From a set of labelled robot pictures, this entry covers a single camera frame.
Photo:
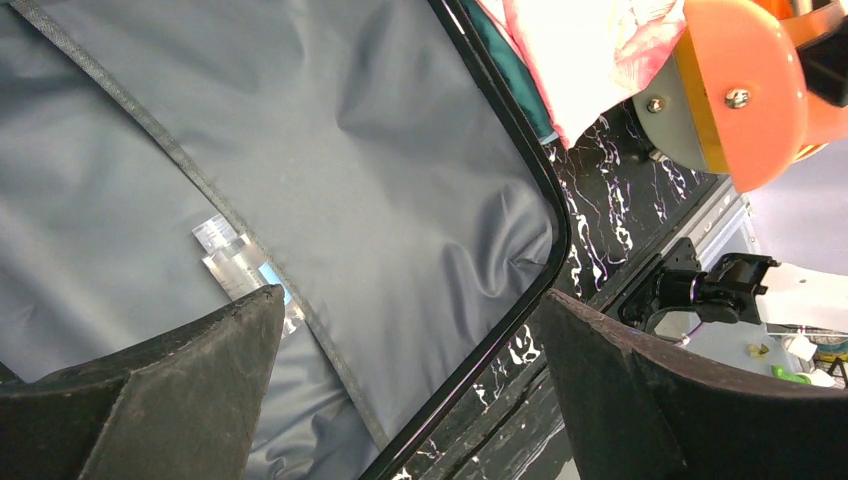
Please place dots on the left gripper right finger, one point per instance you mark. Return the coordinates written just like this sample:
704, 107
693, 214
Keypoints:
636, 407

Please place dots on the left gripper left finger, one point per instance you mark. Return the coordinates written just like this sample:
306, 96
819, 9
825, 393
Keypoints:
182, 405

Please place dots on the small clear plastic bottle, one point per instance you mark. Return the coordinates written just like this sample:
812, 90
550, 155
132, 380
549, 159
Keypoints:
239, 267

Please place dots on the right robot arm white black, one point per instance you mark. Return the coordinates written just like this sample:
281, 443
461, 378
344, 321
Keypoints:
739, 288

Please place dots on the teal green garment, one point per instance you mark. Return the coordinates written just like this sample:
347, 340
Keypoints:
512, 68

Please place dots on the pink patterned garment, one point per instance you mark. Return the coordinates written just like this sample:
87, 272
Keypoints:
586, 57

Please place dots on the aluminium frame rail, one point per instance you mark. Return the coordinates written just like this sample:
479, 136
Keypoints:
719, 223

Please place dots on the white cylinder with orange end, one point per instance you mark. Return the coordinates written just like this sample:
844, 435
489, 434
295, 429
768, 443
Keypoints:
748, 94

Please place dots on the pink hard-shell suitcase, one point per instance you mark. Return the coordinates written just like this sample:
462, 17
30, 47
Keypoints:
363, 146

